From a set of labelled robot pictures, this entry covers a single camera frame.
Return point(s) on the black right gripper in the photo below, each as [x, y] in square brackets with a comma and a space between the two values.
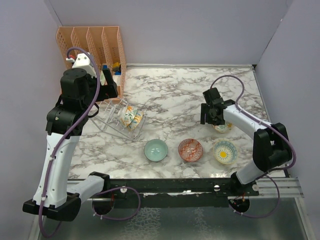
[205, 110]

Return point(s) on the white bowl orange flower green leaves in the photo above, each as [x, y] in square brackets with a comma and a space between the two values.
[126, 115]

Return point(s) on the white orange flower small bowl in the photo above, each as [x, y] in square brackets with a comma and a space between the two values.
[225, 128]

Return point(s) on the white wire dish rack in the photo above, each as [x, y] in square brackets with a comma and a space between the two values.
[103, 115]

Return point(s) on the white stationery box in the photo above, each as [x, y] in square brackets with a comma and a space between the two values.
[118, 80]

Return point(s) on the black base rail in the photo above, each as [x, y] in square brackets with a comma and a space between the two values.
[174, 192]

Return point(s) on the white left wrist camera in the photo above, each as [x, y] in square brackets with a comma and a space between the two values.
[82, 61]

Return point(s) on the yellow grey eraser block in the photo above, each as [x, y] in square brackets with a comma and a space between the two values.
[116, 67]

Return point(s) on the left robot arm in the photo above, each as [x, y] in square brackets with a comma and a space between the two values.
[65, 123]

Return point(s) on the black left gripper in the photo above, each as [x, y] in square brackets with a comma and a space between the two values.
[109, 91]

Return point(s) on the peach plastic file organizer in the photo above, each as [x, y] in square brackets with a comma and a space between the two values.
[103, 42]

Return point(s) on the yellow sun pattern bowl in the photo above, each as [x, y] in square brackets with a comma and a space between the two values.
[225, 152]

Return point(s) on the red patterned ceramic bowl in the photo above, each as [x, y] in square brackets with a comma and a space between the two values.
[190, 150]

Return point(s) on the light teal ceramic bowl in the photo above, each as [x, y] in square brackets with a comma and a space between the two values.
[155, 150]

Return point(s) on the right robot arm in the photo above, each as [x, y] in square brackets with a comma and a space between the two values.
[271, 146]

